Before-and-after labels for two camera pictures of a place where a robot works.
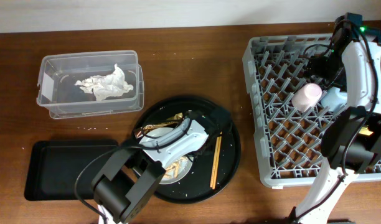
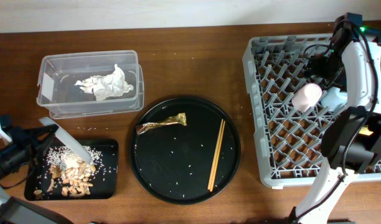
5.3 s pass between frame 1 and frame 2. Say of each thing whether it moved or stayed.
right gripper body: stayed
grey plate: moved
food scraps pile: moved
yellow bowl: stayed
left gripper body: moved
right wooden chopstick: stayed
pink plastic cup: stayed
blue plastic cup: stayed
